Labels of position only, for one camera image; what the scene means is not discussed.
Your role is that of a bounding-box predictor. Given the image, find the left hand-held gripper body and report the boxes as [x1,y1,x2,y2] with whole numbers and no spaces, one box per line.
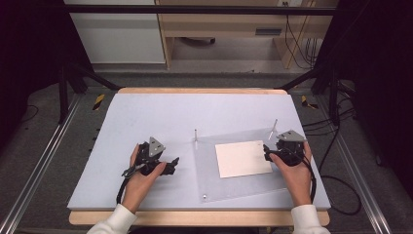
[133,136,169,176]

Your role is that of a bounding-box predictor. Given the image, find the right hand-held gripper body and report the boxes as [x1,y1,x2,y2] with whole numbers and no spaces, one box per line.
[275,130,308,168]

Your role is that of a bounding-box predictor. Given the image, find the white paper sheet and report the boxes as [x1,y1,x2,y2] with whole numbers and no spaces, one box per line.
[214,139,274,179]

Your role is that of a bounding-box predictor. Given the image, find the clear acrylic frame metal standoffs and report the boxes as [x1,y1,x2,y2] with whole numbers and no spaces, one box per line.
[192,118,293,204]

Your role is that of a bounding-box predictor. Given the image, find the person's left hand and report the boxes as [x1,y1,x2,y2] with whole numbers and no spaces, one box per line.
[121,143,169,214]

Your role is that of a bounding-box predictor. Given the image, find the person's right hand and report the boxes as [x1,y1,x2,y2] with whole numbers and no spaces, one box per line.
[270,141,315,208]

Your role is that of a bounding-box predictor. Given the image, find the white board table cover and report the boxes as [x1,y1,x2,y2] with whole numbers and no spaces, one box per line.
[66,92,332,212]

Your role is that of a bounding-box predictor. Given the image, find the wooden table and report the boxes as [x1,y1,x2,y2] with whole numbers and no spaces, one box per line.
[68,87,331,227]

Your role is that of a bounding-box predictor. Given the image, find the black metal stand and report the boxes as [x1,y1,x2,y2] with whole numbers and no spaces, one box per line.
[57,61,123,125]
[275,61,358,127]

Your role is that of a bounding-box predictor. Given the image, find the black curtain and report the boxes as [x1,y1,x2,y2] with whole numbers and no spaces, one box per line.
[319,0,413,199]
[0,0,95,154]

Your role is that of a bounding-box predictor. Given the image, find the grey desk label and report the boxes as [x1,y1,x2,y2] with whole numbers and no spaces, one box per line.
[254,27,283,37]

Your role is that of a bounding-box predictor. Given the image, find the white cabinet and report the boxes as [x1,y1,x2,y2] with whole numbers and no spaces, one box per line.
[63,0,167,65]

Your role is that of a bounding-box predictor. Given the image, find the light wooden desk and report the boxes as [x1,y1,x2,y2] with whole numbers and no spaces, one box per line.
[155,0,339,70]

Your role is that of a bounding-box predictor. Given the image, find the yellow-handled tool right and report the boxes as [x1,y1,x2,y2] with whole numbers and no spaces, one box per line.
[300,95,319,111]

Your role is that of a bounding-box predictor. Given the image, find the yellow-handled tool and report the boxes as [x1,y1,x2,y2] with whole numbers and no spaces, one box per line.
[92,93,106,111]
[300,95,319,111]

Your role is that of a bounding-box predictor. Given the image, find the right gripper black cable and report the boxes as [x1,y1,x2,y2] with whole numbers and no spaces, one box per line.
[301,152,319,204]

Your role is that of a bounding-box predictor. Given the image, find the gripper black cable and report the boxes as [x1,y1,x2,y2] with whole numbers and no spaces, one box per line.
[301,152,319,204]
[115,163,147,205]

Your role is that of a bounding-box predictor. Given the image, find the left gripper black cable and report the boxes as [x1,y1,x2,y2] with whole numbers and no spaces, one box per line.
[115,163,147,205]

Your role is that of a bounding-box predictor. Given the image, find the yellow-handled tool left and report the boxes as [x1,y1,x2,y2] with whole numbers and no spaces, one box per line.
[92,93,106,111]

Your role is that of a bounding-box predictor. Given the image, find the aluminium rail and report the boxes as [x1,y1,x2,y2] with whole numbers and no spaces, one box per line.
[315,94,394,234]
[0,94,83,234]

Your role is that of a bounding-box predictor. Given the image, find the long black floor cable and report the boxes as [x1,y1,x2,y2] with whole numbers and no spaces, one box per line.
[301,97,363,216]

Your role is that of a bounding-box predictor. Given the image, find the hanging cables under desk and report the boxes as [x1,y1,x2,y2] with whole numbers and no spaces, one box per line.
[282,1,323,70]

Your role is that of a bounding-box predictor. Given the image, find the thin black floor cable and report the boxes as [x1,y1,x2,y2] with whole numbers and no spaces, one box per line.
[19,103,40,125]

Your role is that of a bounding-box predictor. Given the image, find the black horizontal frame bar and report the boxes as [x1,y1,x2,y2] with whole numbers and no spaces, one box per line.
[62,4,337,17]

